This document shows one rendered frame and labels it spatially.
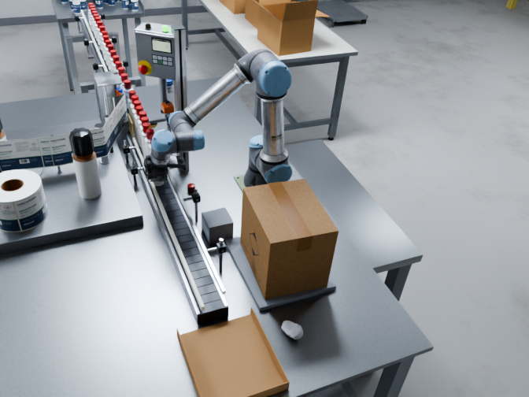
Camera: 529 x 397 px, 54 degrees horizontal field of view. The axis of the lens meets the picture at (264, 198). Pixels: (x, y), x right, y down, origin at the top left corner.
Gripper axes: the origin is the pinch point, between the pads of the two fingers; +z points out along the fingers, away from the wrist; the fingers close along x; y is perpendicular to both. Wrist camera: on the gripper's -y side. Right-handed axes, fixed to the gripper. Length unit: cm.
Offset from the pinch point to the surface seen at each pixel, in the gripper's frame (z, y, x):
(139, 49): -29, 0, -44
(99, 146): 9.0, 20.6, -23.7
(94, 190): 1.6, 26.9, -0.8
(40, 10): 295, 26, -356
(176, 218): -5.6, -0.5, 20.8
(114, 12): 112, -20, -186
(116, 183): 9.4, 17.2, -5.6
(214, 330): -28, 2, 69
